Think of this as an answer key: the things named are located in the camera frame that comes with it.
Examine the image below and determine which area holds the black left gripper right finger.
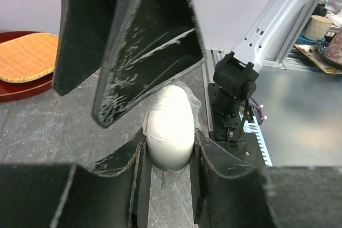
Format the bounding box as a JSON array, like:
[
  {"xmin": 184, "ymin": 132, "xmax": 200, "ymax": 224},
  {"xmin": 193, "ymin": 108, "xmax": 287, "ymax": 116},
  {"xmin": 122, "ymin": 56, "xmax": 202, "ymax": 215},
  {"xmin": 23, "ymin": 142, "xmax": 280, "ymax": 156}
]
[{"xmin": 190, "ymin": 130, "xmax": 341, "ymax": 227}]

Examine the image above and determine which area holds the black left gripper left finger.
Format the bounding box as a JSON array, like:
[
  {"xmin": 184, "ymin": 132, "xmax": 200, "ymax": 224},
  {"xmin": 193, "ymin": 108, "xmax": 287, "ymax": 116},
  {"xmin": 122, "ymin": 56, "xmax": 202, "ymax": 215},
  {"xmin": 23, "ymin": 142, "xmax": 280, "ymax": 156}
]
[{"xmin": 1, "ymin": 131, "xmax": 151, "ymax": 227}]

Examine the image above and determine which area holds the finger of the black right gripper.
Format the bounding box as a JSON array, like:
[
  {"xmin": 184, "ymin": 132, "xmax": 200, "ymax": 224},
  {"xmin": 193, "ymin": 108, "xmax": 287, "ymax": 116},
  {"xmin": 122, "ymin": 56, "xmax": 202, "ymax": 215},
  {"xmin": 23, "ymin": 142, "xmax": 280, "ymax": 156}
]
[
  {"xmin": 52, "ymin": 0, "xmax": 116, "ymax": 96},
  {"xmin": 92, "ymin": 0, "xmax": 205, "ymax": 128}
]

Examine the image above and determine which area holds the white oval case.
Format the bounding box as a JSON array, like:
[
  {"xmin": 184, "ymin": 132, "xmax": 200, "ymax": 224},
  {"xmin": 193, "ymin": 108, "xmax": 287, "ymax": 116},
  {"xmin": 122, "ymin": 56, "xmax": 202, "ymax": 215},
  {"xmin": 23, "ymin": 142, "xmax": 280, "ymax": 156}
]
[{"xmin": 141, "ymin": 81, "xmax": 201, "ymax": 171}]

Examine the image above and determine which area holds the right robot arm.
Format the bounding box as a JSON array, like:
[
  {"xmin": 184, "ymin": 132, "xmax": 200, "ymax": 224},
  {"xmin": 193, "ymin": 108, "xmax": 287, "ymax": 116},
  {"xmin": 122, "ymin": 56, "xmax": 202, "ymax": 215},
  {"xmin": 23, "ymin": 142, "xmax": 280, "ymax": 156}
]
[{"xmin": 52, "ymin": 0, "xmax": 318, "ymax": 144}]

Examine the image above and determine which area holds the woven bamboo mat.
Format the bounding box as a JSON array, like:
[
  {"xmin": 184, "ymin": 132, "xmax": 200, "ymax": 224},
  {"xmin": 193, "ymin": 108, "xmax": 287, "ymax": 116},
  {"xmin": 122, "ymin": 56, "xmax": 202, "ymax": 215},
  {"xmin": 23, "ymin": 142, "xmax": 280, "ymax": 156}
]
[{"xmin": 1, "ymin": 33, "xmax": 59, "ymax": 83}]

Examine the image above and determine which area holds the dark red round tray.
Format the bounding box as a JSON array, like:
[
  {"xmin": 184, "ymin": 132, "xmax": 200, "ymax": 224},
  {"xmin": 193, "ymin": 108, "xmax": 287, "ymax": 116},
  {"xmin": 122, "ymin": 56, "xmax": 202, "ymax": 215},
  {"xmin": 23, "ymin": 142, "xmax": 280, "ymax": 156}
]
[{"xmin": 1, "ymin": 31, "xmax": 53, "ymax": 103}]

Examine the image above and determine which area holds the speckled grey cup outside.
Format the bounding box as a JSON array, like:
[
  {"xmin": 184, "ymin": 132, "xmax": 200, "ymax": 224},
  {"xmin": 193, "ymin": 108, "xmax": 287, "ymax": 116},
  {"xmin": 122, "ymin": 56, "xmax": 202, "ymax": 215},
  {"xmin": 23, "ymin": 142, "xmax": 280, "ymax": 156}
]
[{"xmin": 304, "ymin": 15, "xmax": 333, "ymax": 41}]

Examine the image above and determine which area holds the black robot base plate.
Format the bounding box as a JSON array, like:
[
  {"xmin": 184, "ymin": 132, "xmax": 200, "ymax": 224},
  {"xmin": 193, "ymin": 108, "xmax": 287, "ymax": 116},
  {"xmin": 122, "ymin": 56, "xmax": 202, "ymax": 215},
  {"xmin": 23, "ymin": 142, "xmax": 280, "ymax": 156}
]
[{"xmin": 206, "ymin": 83, "xmax": 266, "ymax": 167}]

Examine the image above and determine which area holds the slotted cable duct rail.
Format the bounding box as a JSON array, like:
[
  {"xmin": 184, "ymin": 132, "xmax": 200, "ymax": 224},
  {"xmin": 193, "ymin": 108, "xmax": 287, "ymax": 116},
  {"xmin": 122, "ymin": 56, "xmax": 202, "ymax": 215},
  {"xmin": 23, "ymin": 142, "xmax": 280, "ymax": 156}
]
[{"xmin": 244, "ymin": 116, "xmax": 273, "ymax": 167}]

